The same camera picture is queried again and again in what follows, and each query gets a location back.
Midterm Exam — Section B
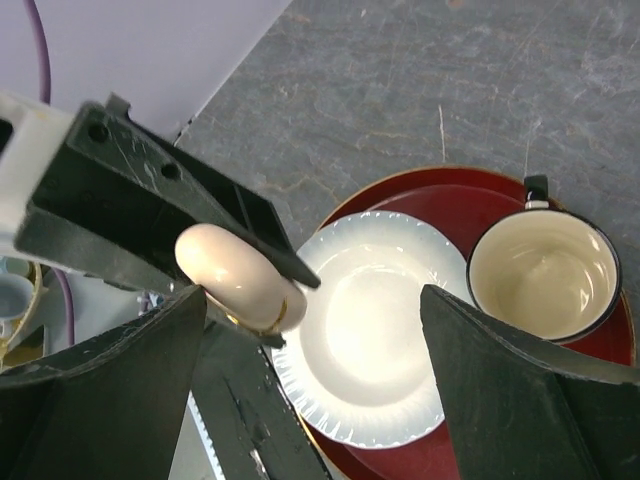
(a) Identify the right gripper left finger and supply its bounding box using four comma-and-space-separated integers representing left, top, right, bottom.
1, 287, 207, 479

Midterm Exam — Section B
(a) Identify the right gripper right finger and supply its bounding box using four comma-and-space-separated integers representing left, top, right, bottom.
420, 285, 639, 479

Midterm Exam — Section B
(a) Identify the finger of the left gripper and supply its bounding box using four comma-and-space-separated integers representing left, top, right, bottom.
14, 99, 320, 289
14, 209, 331, 480

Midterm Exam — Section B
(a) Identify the pink earbud charging case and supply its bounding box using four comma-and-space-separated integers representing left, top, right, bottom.
174, 224, 307, 334

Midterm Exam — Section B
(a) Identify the white ceramic plate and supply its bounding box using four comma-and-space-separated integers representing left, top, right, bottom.
272, 210, 469, 449

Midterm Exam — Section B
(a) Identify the red round tray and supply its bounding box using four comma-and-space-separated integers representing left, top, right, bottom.
306, 167, 637, 479

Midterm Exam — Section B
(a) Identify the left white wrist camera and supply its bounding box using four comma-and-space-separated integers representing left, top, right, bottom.
1, 91, 74, 256

